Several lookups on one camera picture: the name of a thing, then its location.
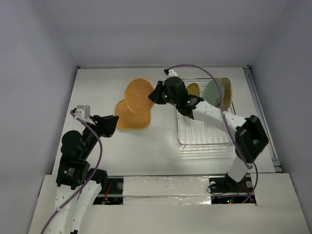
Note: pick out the aluminium rail right side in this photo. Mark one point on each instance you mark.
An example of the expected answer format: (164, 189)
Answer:
(260, 114)

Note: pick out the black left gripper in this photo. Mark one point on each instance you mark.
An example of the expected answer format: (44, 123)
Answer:
(107, 125)

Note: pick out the small orange woven plate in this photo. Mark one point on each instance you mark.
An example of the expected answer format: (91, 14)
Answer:
(137, 95)

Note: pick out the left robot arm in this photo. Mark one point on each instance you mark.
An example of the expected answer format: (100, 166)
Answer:
(77, 183)

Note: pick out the metal wire dish rack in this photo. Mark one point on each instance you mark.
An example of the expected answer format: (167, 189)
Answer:
(194, 135)

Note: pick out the beige floral ceramic plate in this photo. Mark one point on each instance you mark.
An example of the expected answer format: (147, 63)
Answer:
(227, 97)

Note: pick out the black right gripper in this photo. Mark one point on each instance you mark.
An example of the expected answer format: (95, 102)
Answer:
(161, 92)

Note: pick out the large orange woven plate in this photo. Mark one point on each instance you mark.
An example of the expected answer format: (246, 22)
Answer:
(129, 120)

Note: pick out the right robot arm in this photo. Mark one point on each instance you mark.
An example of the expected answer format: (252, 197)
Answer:
(247, 133)

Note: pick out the teal floral ceramic plate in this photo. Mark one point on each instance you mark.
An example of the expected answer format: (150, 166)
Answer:
(211, 92)

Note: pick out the white foam block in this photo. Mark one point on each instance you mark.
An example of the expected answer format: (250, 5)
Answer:
(166, 190)

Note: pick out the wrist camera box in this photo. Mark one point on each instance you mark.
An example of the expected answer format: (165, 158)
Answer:
(82, 112)
(170, 72)

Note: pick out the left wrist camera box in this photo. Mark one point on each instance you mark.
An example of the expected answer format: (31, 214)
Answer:
(82, 112)

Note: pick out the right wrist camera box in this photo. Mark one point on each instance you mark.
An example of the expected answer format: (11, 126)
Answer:
(170, 72)

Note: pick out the green rimmed woven plate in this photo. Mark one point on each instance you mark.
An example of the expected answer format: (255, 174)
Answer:
(194, 89)

